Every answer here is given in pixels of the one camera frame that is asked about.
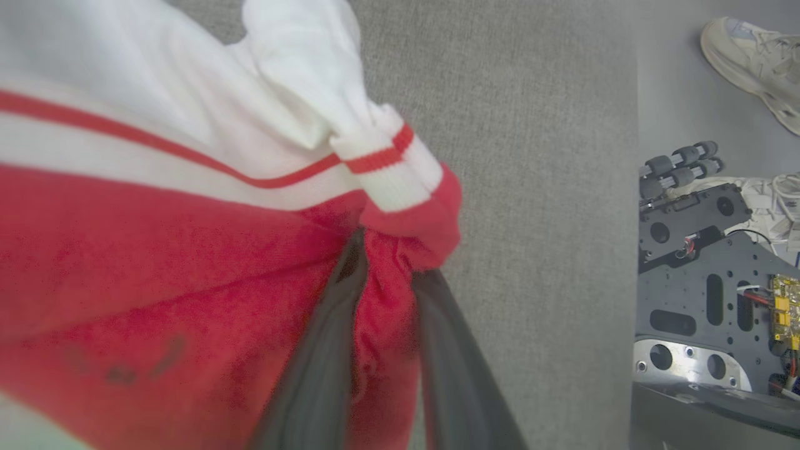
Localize silver metal base bracket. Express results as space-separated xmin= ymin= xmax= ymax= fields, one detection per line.
xmin=632 ymin=337 xmax=754 ymax=393

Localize beige sneaker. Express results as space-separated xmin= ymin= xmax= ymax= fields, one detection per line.
xmin=667 ymin=174 xmax=800 ymax=264
xmin=700 ymin=17 xmax=800 ymax=137

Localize grey roller omni wheel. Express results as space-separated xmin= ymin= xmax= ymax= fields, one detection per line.
xmin=639 ymin=141 xmax=724 ymax=202

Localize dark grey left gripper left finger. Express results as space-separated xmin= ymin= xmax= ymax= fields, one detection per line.
xmin=249 ymin=227 xmax=371 ymax=450

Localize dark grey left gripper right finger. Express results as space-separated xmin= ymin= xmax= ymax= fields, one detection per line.
xmin=411 ymin=269 xmax=529 ymax=450

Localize red and white garment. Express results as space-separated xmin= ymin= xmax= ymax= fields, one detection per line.
xmin=0 ymin=0 xmax=464 ymax=450

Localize yellow circuit board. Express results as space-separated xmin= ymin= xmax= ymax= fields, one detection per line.
xmin=770 ymin=275 xmax=800 ymax=342

